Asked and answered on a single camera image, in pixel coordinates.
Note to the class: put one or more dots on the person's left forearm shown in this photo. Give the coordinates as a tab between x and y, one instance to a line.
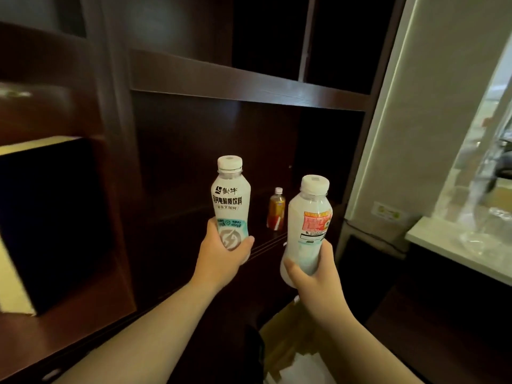
152	339

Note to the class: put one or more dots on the white and blue tea box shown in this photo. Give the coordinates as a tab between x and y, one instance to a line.
52	219

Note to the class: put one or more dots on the orange tea bottle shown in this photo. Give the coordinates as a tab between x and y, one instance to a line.
276	211

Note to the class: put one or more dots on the white drink bottle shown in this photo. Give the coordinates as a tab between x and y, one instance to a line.
230	203
308	219

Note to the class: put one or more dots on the person's right forearm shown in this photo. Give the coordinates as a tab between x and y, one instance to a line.
360	355

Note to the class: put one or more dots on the person's right hand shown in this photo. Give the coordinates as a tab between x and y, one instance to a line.
320	295

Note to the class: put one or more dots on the clear glass vessel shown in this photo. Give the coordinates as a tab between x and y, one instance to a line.
480	235

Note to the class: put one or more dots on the dark wooden low unit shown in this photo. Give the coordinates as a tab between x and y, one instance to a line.
440	335

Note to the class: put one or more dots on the white stone ledge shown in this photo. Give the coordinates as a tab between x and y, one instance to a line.
436	239

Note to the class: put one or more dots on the white wall outlet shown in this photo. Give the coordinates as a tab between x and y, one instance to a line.
386	211

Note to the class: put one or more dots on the dark wooden cabinet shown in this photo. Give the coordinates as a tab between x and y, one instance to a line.
240	83

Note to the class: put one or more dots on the person's left hand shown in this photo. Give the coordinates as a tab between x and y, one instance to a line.
222	263

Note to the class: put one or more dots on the white paper sheet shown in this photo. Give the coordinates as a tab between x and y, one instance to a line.
308	371

